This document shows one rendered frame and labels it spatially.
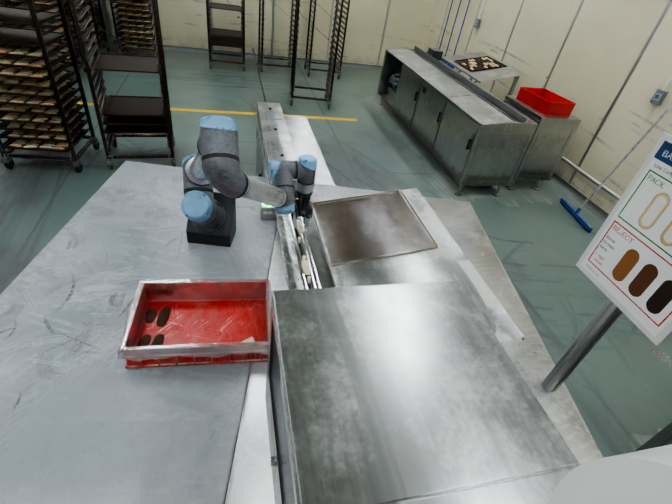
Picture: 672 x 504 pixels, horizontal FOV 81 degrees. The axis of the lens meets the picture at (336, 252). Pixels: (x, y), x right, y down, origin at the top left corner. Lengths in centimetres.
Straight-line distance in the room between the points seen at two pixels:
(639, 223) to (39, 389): 179
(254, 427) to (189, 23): 793
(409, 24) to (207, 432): 869
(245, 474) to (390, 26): 862
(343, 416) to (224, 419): 61
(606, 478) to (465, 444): 48
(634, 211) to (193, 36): 806
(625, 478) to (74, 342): 152
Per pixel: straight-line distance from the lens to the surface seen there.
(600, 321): 148
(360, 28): 898
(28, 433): 147
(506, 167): 465
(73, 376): 154
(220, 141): 131
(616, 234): 141
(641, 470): 37
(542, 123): 483
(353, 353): 89
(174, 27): 871
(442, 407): 87
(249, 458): 129
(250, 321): 156
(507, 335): 157
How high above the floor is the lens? 199
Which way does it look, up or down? 38 degrees down
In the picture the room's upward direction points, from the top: 10 degrees clockwise
